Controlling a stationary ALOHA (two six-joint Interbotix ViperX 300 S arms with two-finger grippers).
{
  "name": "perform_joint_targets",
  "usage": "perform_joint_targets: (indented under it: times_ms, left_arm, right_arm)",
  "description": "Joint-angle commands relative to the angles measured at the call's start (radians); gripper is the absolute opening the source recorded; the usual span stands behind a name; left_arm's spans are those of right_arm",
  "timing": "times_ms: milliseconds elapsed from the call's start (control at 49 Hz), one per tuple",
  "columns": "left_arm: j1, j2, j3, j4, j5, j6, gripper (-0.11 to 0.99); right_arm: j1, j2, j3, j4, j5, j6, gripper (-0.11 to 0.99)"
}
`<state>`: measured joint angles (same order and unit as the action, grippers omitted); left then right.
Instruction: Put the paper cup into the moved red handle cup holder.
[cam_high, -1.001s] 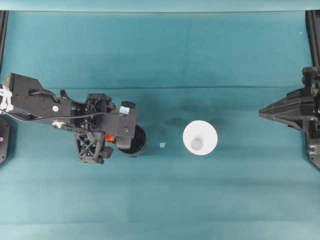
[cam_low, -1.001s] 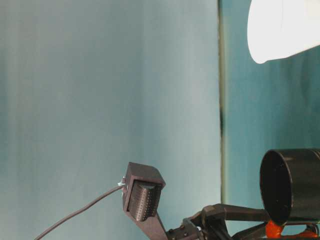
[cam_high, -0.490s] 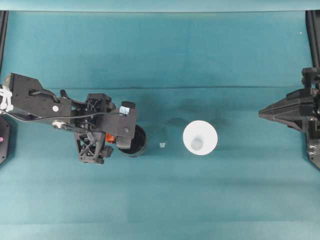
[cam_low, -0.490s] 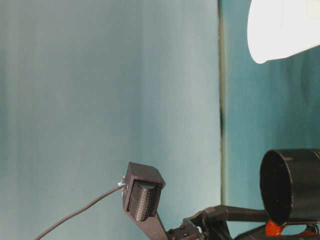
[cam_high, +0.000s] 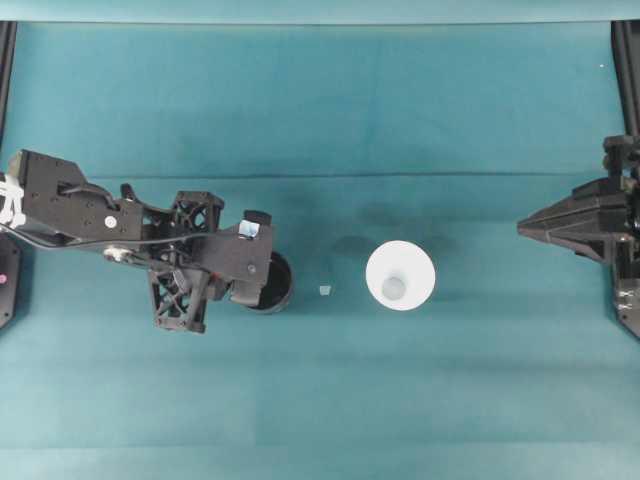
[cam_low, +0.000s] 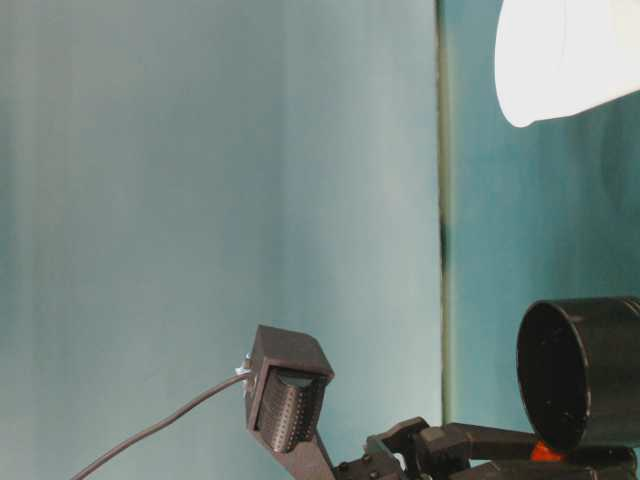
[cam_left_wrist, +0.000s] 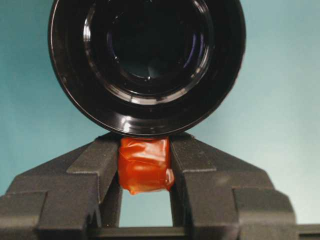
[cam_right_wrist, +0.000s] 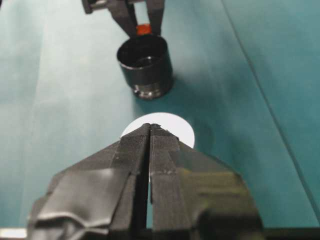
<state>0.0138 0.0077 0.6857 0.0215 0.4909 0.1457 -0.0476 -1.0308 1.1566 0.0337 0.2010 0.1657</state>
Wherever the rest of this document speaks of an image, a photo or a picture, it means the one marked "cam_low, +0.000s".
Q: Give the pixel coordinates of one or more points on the white paper cup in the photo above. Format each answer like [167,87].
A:
[560,50]

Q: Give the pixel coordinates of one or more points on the blue-green table cloth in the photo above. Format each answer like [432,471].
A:
[500,210]

